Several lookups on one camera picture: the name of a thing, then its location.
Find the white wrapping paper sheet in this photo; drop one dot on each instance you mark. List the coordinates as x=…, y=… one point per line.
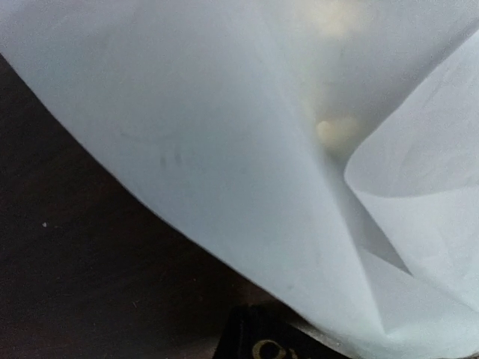
x=207, y=110

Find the yellow fake flower bunch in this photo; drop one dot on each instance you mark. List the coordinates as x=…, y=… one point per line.
x=340, y=135

